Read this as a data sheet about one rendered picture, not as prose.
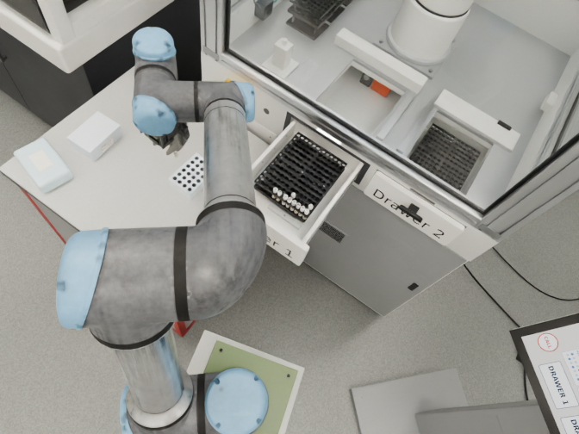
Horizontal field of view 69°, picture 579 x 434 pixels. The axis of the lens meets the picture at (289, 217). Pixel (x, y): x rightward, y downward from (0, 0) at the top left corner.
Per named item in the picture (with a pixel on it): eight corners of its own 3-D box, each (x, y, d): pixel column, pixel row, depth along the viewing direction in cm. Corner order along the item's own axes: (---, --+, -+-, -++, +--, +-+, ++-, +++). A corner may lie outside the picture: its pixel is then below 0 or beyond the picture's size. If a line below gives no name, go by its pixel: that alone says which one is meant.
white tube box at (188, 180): (189, 201, 127) (189, 195, 123) (169, 184, 128) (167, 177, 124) (217, 174, 132) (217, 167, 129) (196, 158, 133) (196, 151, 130)
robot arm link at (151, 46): (127, 54, 75) (130, 21, 78) (138, 97, 84) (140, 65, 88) (174, 57, 76) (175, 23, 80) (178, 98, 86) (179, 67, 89)
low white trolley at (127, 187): (183, 345, 180) (165, 295, 113) (74, 261, 189) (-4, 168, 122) (264, 245, 206) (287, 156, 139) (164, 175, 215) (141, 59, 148)
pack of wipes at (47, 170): (76, 178, 124) (71, 170, 120) (44, 195, 120) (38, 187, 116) (48, 144, 128) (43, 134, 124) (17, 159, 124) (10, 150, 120)
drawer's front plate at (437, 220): (445, 246, 126) (463, 231, 117) (362, 192, 130) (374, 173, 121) (446, 242, 127) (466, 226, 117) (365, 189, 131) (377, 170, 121)
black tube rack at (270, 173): (302, 226, 120) (307, 216, 114) (252, 192, 122) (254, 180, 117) (341, 175, 130) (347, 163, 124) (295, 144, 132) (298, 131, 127)
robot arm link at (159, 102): (194, 112, 73) (193, 64, 78) (125, 111, 72) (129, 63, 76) (196, 139, 80) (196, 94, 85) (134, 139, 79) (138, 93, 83)
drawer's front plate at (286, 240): (299, 266, 116) (307, 251, 107) (214, 207, 120) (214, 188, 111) (302, 262, 117) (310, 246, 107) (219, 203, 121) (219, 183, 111)
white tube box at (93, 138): (94, 162, 127) (90, 152, 123) (71, 147, 128) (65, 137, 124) (123, 135, 133) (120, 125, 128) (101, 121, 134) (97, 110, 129)
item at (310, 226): (298, 256, 116) (302, 247, 111) (223, 204, 120) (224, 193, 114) (368, 162, 134) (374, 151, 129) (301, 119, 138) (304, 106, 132)
